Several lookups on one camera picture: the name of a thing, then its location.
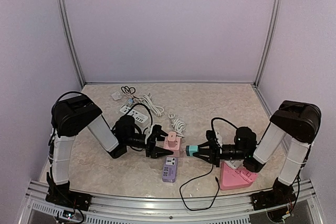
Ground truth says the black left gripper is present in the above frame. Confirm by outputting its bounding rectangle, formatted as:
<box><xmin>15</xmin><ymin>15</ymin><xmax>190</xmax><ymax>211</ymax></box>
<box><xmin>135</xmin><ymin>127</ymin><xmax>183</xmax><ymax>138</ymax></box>
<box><xmin>124</xmin><ymin>132</ymin><xmax>174</xmax><ymax>160</ymax></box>

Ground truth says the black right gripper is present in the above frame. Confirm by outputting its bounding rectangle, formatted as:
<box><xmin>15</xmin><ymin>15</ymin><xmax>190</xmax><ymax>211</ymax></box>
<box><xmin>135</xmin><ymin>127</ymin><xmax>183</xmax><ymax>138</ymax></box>
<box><xmin>193</xmin><ymin>141</ymin><xmax>247</xmax><ymax>168</ymax></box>

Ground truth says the teal adapter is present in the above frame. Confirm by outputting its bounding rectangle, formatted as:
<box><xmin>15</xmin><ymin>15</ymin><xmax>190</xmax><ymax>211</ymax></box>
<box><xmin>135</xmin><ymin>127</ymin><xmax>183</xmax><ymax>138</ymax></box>
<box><xmin>185</xmin><ymin>145</ymin><xmax>199</xmax><ymax>157</ymax></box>

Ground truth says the pink cube socket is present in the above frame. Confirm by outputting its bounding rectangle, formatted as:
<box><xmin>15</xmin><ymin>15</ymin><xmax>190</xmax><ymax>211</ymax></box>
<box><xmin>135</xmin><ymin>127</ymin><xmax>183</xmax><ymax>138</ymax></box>
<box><xmin>163</xmin><ymin>134</ymin><xmax>181</xmax><ymax>157</ymax></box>

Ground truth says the purple power strip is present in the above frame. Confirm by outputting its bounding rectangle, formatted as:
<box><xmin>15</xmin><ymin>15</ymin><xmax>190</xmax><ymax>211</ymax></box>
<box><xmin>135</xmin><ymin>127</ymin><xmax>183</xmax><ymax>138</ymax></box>
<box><xmin>162</xmin><ymin>157</ymin><xmax>178</xmax><ymax>183</ymax></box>

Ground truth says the pink triangular power strip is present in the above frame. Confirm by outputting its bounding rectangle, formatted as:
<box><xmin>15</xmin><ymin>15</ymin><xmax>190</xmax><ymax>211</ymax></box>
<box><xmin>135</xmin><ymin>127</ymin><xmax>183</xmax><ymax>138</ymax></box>
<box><xmin>219</xmin><ymin>162</ymin><xmax>256</xmax><ymax>190</ymax></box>

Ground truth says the pink plug adapter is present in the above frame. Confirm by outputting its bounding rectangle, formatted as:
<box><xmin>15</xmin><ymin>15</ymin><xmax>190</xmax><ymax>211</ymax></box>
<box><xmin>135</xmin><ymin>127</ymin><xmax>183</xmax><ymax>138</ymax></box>
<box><xmin>240</xmin><ymin>170</ymin><xmax>258</xmax><ymax>183</ymax></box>

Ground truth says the thin black cable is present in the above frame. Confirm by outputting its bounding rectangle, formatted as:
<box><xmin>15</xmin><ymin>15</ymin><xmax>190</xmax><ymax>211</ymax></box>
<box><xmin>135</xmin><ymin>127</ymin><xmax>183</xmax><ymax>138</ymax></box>
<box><xmin>179</xmin><ymin>165</ymin><xmax>221</xmax><ymax>211</ymax></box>

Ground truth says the white plug adapter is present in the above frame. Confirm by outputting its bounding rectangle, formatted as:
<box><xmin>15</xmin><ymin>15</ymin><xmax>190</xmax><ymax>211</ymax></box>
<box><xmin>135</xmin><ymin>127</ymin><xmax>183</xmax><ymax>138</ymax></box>
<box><xmin>225</xmin><ymin>159</ymin><xmax>243</xmax><ymax>169</ymax></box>

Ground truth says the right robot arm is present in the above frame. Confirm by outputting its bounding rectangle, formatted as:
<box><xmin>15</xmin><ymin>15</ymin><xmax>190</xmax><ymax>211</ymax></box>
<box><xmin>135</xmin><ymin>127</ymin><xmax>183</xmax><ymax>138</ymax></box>
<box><xmin>186</xmin><ymin>100</ymin><xmax>322</xmax><ymax>205</ymax></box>

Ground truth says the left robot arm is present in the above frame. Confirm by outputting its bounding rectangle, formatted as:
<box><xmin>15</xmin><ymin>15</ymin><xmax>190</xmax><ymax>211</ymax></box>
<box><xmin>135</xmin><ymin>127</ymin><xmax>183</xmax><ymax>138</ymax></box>
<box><xmin>46</xmin><ymin>91</ymin><xmax>173</xmax><ymax>206</ymax></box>

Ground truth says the white power strip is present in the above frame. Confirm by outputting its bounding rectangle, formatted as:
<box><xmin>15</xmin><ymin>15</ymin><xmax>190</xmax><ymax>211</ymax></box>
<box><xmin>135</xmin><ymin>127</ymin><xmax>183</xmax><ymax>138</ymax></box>
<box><xmin>119</xmin><ymin>105</ymin><xmax>149</xmax><ymax>124</ymax></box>

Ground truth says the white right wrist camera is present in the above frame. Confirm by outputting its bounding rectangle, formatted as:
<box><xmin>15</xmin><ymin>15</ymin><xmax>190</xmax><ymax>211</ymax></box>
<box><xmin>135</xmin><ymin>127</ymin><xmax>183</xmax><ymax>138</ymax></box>
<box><xmin>206</xmin><ymin>130</ymin><xmax>223</xmax><ymax>150</ymax></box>

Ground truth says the white coiled cable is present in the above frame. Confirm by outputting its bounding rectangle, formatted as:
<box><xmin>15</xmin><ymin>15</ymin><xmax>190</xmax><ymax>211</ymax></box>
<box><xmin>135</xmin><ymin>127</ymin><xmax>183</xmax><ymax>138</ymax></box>
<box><xmin>167</xmin><ymin>112</ymin><xmax>187</xmax><ymax>140</ymax></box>

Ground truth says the black cable bundle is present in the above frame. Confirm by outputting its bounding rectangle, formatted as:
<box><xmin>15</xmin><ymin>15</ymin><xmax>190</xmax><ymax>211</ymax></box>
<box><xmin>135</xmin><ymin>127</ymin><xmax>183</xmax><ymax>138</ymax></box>
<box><xmin>120</xmin><ymin>85</ymin><xmax>136</xmax><ymax>98</ymax></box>

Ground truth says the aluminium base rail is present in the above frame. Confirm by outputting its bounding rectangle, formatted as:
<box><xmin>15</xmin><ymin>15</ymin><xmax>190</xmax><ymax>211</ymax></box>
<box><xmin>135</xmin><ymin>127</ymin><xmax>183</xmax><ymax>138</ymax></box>
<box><xmin>18</xmin><ymin>180</ymin><xmax>325</xmax><ymax>223</ymax></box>

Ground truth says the aluminium frame post right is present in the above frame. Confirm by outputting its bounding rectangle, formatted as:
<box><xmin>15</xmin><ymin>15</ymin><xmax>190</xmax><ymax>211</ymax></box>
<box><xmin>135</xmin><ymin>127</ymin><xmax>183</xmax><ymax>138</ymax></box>
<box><xmin>254</xmin><ymin>0</ymin><xmax>281</xmax><ymax>89</ymax></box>

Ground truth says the aluminium frame post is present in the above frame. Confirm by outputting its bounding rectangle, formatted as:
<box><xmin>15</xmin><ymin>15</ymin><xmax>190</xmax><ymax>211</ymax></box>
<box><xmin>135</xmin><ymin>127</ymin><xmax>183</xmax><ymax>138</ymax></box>
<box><xmin>254</xmin><ymin>0</ymin><xmax>281</xmax><ymax>89</ymax></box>
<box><xmin>57</xmin><ymin>0</ymin><xmax>86</xmax><ymax>88</ymax></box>

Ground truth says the aluminium frame post left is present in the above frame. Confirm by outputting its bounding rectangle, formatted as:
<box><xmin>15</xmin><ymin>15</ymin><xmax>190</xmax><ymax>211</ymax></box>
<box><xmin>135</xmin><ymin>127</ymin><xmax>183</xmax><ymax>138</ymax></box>
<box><xmin>57</xmin><ymin>0</ymin><xmax>86</xmax><ymax>88</ymax></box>

